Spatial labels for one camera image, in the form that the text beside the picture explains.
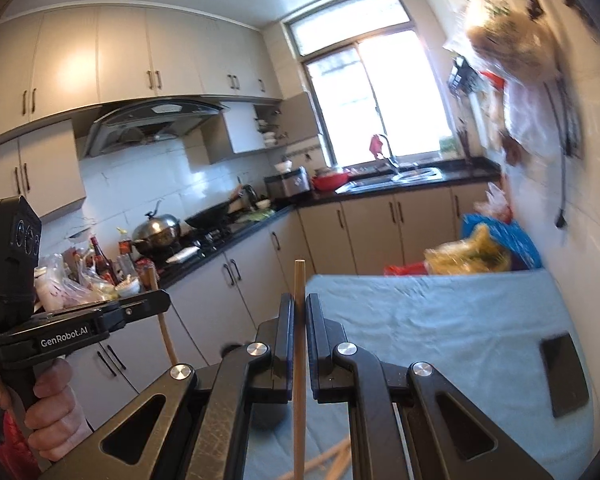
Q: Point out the wooden chopstick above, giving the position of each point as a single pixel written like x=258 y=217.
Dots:
x=330 y=452
x=341 y=467
x=299 y=435
x=167 y=340

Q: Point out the beige lower cabinets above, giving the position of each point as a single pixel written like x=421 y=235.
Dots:
x=375 y=230

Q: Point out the cream upper cabinets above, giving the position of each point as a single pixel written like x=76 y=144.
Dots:
x=120 y=55

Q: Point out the blue tablecloth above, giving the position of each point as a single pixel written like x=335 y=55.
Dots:
x=430 y=335

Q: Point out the black wok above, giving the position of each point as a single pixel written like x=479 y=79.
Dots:
x=211 y=217

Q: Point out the stacked white dishes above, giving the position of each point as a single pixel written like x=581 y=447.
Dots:
x=269 y=135

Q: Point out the dark sauce bottle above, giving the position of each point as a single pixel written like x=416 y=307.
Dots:
x=100 y=262

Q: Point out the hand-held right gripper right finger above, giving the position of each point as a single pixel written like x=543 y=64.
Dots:
x=314 y=350

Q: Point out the range hood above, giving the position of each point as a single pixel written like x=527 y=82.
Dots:
x=155 y=120

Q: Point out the red basin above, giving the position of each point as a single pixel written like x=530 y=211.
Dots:
x=330 y=180

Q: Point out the small white bowl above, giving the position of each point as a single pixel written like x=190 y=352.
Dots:
x=128 y=287

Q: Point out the clear soda bottle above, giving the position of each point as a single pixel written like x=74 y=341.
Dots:
x=125 y=252

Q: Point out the black kitchen countertop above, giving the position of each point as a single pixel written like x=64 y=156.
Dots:
x=475 y=166

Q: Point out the steel pot with lid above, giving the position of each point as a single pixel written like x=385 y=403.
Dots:
x=156 y=232

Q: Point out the white dish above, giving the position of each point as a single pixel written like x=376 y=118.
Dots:
x=180 y=256

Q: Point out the yellow plastic bag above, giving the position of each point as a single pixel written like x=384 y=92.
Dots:
x=467 y=256

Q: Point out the red cloth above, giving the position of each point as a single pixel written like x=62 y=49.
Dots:
x=376 y=145

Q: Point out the steel kettle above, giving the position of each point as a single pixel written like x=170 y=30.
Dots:
x=247 y=196

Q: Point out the steel sink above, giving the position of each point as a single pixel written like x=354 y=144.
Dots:
x=397 y=178

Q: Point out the red item behind table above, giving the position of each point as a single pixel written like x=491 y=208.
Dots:
x=404 y=270

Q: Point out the hanging clear plastic bag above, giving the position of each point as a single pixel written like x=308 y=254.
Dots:
x=532 y=115

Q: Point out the blue plastic bag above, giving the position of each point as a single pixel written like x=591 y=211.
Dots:
x=517 y=242

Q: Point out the red and white plastic bag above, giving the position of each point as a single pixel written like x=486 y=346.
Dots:
x=495 y=202

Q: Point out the hanging bag of noodles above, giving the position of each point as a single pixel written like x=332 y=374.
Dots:
x=512 y=45

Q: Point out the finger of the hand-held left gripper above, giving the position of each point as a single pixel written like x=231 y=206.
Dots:
x=145 y=302

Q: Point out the dark chopstick holder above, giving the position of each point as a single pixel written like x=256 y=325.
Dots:
x=463 y=146

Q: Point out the black phone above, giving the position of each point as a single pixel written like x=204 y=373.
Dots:
x=562 y=375

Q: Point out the steel bread box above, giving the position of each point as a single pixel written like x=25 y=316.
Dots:
x=287 y=183

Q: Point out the pile of plastic bags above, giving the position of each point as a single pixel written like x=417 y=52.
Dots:
x=60 y=285

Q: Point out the chopped green vegetables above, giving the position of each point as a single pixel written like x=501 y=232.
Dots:
x=255 y=216

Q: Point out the green plant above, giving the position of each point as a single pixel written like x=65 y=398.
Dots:
x=447 y=145

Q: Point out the kitchen window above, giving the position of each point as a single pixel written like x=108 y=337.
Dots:
x=365 y=85

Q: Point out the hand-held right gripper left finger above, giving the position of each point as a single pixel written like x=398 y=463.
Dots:
x=286 y=350

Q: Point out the person's left hand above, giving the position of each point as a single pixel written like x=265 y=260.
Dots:
x=55 y=410

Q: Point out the steel faucet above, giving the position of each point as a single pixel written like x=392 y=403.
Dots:
x=389 y=157

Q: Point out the black wall rack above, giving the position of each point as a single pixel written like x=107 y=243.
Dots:
x=462 y=79

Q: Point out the gas stove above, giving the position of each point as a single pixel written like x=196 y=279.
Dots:
x=207 y=240

